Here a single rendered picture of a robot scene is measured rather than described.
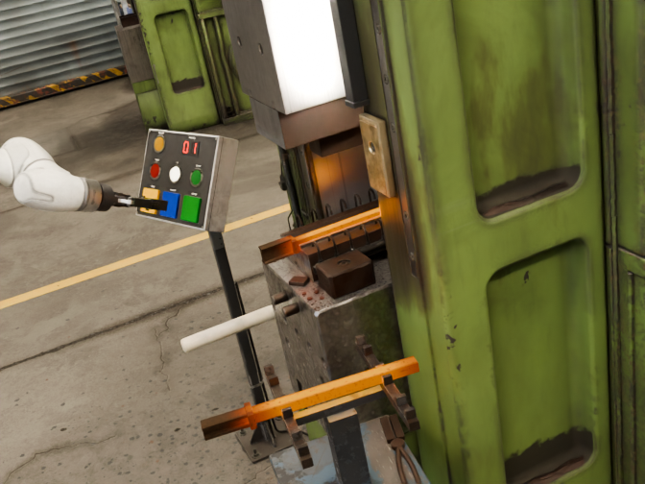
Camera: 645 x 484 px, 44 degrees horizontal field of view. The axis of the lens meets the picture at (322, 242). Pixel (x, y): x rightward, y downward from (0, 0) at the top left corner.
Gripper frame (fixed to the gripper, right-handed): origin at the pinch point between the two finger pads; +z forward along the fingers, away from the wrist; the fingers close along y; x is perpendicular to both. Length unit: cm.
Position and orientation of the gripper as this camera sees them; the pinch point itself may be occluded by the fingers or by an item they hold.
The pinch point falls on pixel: (155, 204)
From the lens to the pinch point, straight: 229.8
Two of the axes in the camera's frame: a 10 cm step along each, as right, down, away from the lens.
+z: 6.5, 0.7, 7.6
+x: 1.6, -9.9, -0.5
